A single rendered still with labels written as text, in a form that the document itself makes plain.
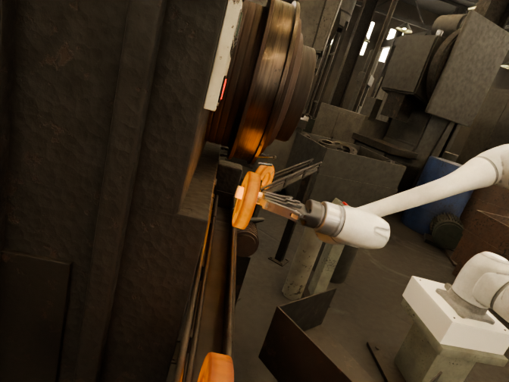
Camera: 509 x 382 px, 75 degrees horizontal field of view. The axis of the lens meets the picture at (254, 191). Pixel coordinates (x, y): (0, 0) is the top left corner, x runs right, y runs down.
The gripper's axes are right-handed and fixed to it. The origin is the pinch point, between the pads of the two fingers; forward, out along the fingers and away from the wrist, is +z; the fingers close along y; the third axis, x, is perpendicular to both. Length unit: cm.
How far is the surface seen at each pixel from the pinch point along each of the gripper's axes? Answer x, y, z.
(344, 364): -22.7, -27.4, -28.9
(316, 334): -22.2, -20.3, -23.7
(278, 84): 28.8, -2.3, 2.5
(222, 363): -6.5, -49.3, 3.8
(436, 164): 9, 271, -239
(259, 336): -83, 44, -36
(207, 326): -22.0, -25.8, 3.0
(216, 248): -19.4, 2.3, 3.2
